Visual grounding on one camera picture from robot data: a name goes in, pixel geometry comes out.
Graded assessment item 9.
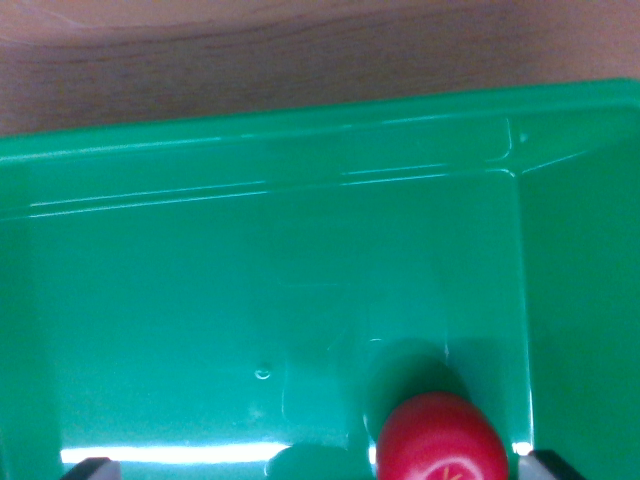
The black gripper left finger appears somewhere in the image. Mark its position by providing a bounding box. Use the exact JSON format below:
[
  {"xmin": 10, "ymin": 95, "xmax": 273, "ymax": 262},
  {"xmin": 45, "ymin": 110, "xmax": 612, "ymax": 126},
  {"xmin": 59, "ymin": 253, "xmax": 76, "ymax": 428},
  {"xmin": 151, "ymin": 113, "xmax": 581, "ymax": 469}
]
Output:
[{"xmin": 58, "ymin": 456, "xmax": 122, "ymax": 480}]

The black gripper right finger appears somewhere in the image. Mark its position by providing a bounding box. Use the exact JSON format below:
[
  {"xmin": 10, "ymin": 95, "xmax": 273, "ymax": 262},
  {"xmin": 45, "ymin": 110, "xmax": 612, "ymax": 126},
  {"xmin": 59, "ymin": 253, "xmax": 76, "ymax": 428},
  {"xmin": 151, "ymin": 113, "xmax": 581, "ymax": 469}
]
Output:
[{"xmin": 517, "ymin": 449, "xmax": 587, "ymax": 480}]

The red toy apple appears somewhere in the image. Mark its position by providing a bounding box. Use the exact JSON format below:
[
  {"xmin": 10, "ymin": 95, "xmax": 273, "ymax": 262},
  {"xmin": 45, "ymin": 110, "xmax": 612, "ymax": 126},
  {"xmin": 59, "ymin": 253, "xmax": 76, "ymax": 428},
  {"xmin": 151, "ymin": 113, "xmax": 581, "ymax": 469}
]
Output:
[{"xmin": 375, "ymin": 391, "xmax": 510, "ymax": 480}]

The green plastic bin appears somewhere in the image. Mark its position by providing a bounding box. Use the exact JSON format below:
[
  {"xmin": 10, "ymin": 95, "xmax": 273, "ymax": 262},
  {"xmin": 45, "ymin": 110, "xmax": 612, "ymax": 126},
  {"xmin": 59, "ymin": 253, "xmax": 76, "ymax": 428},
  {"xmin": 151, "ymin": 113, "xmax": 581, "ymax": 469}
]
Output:
[{"xmin": 0, "ymin": 78, "xmax": 640, "ymax": 480}]

